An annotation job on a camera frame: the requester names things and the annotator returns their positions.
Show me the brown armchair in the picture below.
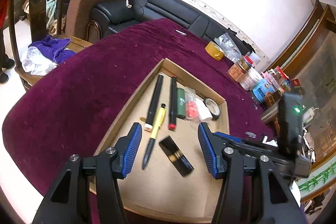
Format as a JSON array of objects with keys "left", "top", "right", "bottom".
[{"left": 64, "top": 0, "right": 142, "bottom": 42}]

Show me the black marker with white end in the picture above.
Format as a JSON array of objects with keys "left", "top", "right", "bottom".
[{"left": 144, "top": 74, "right": 165, "bottom": 132}]

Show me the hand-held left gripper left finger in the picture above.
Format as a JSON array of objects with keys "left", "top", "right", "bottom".
[{"left": 31, "top": 122, "right": 143, "bottom": 224}]

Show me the purple cloth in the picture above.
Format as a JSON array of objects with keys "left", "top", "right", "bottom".
[{"left": 28, "top": 34, "right": 76, "bottom": 65}]

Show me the carved wooden cabinet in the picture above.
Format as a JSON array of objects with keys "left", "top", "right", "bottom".
[{"left": 268, "top": 0, "right": 336, "bottom": 216}]

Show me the black tape roll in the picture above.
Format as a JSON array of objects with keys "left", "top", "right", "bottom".
[{"left": 204, "top": 98, "right": 221, "bottom": 121}]

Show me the purple velvet tablecloth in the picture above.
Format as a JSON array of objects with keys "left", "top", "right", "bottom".
[{"left": 1, "top": 18, "right": 279, "bottom": 224}]

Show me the yellow and black pen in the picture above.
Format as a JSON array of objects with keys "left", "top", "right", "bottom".
[{"left": 142, "top": 104, "right": 167, "bottom": 170}]

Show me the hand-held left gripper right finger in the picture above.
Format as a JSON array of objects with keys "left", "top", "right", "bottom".
[{"left": 197, "top": 122, "right": 302, "bottom": 224}]

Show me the black marker with red ends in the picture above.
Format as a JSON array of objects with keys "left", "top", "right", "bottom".
[{"left": 168, "top": 76, "right": 177, "bottom": 131}]

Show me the green lighter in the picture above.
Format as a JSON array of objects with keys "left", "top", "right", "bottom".
[{"left": 177, "top": 88, "right": 186, "bottom": 119}]

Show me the gold foil jar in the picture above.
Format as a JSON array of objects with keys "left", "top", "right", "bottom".
[{"left": 240, "top": 55, "right": 254, "bottom": 71}]

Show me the yellow tape roll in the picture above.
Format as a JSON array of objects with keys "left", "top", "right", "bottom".
[{"left": 205, "top": 41, "right": 225, "bottom": 60}]

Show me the white plastic jar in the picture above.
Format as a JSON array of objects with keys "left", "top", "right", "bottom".
[{"left": 239, "top": 68, "right": 263, "bottom": 91}]

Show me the colourful printed box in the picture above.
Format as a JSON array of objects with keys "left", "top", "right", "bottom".
[{"left": 282, "top": 78, "right": 301, "bottom": 94}]

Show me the black and gold lipstick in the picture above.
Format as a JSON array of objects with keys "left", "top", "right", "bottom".
[{"left": 159, "top": 135, "right": 194, "bottom": 177}]

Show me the steel tumbler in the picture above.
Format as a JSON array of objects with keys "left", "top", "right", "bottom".
[{"left": 261, "top": 106, "right": 280, "bottom": 125}]

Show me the orange label jar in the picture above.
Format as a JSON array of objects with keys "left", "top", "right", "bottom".
[{"left": 227, "top": 60, "right": 248, "bottom": 83}]

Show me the white dropper bottle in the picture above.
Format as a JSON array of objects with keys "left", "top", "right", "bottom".
[{"left": 196, "top": 98, "right": 213, "bottom": 123}]

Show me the clear packet with red contents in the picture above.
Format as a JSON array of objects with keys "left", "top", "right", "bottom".
[{"left": 184, "top": 90, "right": 198, "bottom": 121}]

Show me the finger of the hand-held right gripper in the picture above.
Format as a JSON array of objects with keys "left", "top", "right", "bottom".
[{"left": 213, "top": 131, "right": 279, "bottom": 155}]

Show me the shallow cardboard box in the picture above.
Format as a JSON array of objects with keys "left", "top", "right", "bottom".
[{"left": 89, "top": 57, "right": 230, "bottom": 223}]

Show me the clear plastic bag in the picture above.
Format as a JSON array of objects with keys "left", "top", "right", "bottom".
[
  {"left": 214, "top": 32, "right": 242, "bottom": 62},
  {"left": 21, "top": 46, "right": 58, "bottom": 76}
]

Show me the dark wooden chair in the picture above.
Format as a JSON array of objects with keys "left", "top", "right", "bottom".
[{"left": 8, "top": 0, "right": 93, "bottom": 93}]

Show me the black leather sofa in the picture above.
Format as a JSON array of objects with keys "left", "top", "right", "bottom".
[{"left": 89, "top": 0, "right": 252, "bottom": 56}]

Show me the blue label clear jar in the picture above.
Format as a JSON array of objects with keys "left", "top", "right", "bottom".
[{"left": 251, "top": 77, "right": 273, "bottom": 103}]

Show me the red lid clear jar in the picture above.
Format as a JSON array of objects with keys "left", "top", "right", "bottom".
[{"left": 270, "top": 67, "right": 286, "bottom": 88}]

